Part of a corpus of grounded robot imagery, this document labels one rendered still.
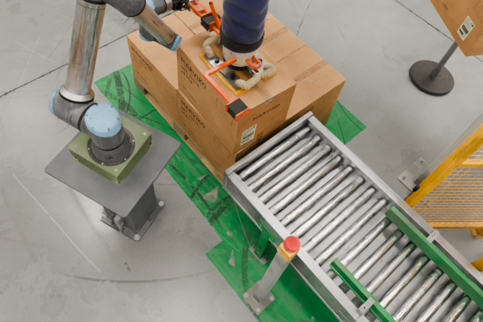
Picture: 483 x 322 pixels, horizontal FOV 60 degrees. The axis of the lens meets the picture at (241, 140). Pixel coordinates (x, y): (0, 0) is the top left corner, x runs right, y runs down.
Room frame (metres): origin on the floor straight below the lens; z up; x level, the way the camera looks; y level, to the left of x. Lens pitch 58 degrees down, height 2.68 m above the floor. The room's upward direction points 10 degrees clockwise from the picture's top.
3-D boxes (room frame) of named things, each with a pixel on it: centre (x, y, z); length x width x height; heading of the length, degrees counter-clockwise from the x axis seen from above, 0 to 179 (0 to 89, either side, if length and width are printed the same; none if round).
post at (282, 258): (0.60, -0.28, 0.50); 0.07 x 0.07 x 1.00; 49
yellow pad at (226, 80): (1.51, 0.16, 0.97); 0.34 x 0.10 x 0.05; 48
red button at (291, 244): (0.60, -0.28, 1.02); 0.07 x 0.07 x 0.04
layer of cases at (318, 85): (2.02, 0.14, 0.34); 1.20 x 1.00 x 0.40; 49
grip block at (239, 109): (1.19, 0.05, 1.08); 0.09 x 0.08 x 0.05; 138
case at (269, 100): (1.60, 0.11, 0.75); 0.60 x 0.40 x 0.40; 46
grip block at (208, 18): (1.75, 0.28, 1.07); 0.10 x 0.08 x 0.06; 138
